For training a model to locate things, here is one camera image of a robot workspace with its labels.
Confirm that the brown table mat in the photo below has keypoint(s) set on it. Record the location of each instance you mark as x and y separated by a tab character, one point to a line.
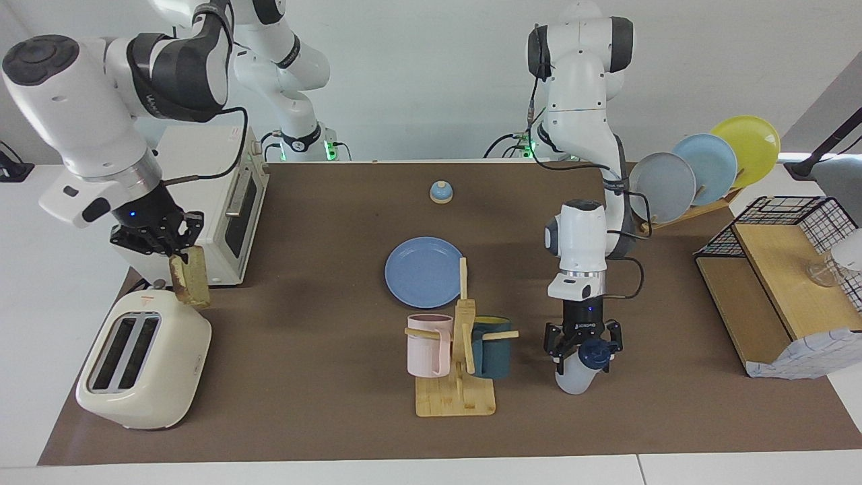
303	377

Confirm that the wooden mug tree stand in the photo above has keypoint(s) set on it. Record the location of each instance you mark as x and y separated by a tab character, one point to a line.
454	401

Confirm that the yellow plate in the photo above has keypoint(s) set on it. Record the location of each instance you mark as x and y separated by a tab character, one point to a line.
751	145

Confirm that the squeeze bottle with blue cap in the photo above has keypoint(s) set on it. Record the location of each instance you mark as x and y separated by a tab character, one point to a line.
576	377

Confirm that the grey plate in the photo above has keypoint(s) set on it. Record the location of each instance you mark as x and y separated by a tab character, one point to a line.
663	188

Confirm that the periwinkle blue flat plate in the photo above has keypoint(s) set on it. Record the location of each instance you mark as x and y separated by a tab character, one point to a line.
421	273

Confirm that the pink ribbed mug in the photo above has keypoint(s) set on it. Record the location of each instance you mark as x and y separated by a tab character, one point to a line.
424	350

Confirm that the black clamp mount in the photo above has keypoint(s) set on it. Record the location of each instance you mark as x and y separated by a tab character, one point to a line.
13	172

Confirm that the white checkered cloth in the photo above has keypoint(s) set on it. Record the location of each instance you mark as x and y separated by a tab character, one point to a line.
808	353

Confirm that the wooden plate rack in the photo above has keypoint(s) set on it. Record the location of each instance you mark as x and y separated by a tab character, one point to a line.
700	210

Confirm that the light blue plate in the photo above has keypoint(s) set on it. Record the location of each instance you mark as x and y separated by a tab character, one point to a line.
714	165

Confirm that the dark teal mug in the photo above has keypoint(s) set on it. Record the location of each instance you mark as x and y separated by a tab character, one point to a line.
495	357

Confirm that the cream two-slot toaster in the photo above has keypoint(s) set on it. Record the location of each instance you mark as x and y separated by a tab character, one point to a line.
155	377

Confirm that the cream toaster oven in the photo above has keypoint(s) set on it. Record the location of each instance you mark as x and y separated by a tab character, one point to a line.
209	202

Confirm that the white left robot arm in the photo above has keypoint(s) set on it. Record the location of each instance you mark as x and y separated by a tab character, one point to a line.
579	87

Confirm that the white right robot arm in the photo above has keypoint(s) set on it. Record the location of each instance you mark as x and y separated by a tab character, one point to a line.
87	108

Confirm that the translucent white cup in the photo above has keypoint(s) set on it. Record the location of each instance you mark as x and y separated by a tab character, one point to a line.
847	252

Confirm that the grey rounded cover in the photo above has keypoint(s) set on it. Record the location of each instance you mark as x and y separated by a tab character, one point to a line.
845	182

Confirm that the slice of toast bread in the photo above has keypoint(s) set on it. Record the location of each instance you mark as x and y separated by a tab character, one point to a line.
192	279

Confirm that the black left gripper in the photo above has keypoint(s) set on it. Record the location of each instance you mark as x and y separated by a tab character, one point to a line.
583	316

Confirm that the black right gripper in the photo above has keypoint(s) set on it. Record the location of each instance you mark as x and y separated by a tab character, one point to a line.
148	215

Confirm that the clear drinking glass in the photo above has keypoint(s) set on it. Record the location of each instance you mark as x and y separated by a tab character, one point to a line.
823	275

